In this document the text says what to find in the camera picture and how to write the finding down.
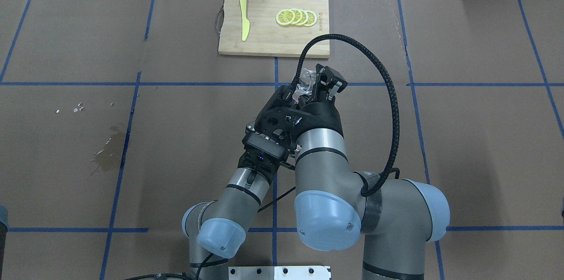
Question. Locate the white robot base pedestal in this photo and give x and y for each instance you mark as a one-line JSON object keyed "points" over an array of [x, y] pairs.
{"points": [[292, 272]]}

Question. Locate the yellow plastic knife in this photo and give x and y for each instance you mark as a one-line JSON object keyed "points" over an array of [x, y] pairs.
{"points": [[245, 22]]}

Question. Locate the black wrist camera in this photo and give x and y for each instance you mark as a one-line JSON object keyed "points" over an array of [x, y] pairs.
{"points": [[262, 155]]}

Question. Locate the clear glass shaker cup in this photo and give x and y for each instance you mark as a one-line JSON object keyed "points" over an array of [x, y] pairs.
{"points": [[306, 83]]}

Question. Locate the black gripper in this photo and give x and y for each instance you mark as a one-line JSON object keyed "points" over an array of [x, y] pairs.
{"points": [[254, 162], [323, 115]]}

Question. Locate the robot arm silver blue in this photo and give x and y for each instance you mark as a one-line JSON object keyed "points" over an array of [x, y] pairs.
{"points": [[397, 221], [217, 229]]}

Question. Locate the bamboo cutting board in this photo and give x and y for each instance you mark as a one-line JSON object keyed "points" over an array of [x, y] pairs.
{"points": [[266, 37]]}

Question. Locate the lemon slice nearest knife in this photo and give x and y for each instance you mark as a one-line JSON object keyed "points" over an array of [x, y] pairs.
{"points": [[285, 17]]}

